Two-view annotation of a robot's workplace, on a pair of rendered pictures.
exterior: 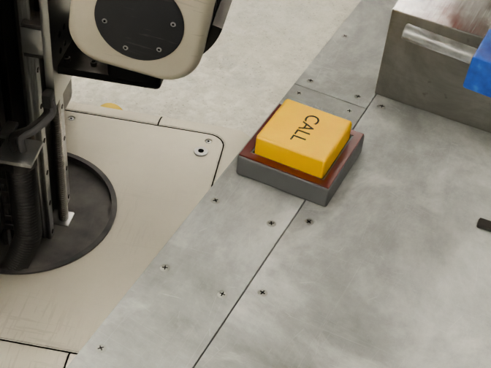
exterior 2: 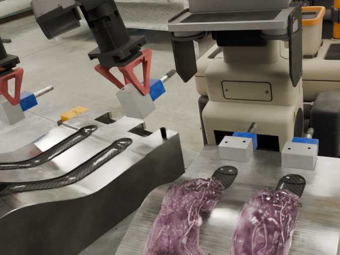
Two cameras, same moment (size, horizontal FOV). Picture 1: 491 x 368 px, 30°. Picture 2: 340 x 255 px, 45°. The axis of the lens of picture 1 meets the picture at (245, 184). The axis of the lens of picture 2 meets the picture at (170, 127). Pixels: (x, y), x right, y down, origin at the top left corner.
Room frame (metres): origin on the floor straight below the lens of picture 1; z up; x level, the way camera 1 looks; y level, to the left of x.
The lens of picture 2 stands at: (1.21, -0.82, 1.25)
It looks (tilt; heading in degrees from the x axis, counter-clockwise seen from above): 28 degrees down; 116
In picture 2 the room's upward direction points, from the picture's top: 10 degrees counter-clockwise
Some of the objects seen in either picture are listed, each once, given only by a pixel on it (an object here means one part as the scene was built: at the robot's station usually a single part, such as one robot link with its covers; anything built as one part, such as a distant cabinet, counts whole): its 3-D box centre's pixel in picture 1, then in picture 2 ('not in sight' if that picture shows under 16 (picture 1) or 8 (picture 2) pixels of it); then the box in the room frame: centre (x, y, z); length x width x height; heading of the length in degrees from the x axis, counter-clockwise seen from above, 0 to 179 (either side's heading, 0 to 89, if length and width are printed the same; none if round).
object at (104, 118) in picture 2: not in sight; (111, 125); (0.76, -0.16, 0.87); 0.05 x 0.05 x 0.04; 68
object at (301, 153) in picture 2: not in sight; (304, 147); (1.15, -0.18, 0.86); 0.13 x 0.05 x 0.05; 85
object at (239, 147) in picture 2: not in sight; (244, 141); (1.04, -0.17, 0.86); 0.13 x 0.05 x 0.05; 85
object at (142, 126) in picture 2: not in sight; (146, 137); (0.86, -0.20, 0.87); 0.05 x 0.05 x 0.04; 68
